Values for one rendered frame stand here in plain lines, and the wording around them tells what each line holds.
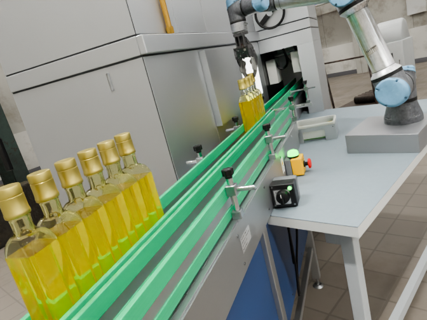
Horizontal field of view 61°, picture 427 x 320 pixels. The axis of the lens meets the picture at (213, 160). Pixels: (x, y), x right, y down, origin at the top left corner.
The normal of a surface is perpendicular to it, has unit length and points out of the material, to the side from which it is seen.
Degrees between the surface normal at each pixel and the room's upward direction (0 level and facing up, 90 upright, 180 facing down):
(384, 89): 99
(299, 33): 90
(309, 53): 90
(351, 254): 90
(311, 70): 90
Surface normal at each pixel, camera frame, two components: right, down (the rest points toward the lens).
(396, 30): -0.71, 0.03
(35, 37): -0.33, 0.32
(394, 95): -0.49, 0.48
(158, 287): 0.91, -0.13
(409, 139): -0.65, 0.35
